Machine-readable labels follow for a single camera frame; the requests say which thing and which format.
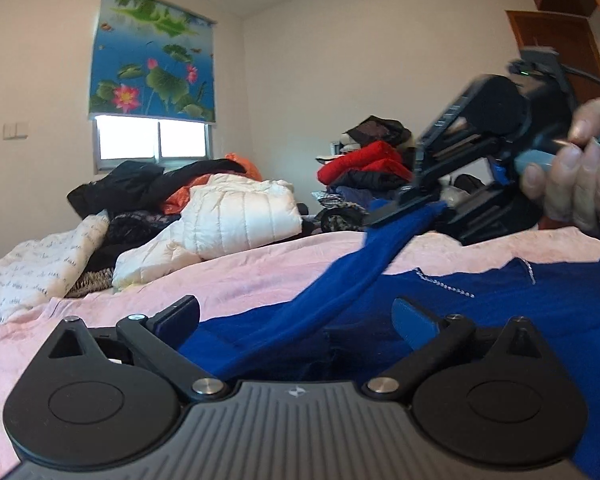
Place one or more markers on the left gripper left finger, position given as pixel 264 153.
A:
pixel 168 329

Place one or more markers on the black clothes pile on bed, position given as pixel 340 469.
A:
pixel 132 196

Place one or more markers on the window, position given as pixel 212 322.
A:
pixel 165 142

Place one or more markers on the orange garment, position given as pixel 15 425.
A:
pixel 176 202

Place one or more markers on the dark clothes pile by wall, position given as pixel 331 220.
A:
pixel 347 201

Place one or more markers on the blue knit sweater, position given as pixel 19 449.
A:
pixel 340 327

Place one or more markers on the white quilt with script print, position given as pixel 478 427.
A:
pixel 36 271

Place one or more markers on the red jacket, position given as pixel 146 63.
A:
pixel 379 156

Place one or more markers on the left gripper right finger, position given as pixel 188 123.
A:
pixel 428 332

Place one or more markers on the wooden door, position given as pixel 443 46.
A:
pixel 565 26

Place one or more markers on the lotus print roller blind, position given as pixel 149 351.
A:
pixel 152 60

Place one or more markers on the pink bed sheet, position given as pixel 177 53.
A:
pixel 268 275

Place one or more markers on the wall light switch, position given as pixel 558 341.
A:
pixel 15 131

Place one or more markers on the right hand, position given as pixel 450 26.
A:
pixel 570 191

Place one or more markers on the white puffer jacket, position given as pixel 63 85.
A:
pixel 227 215

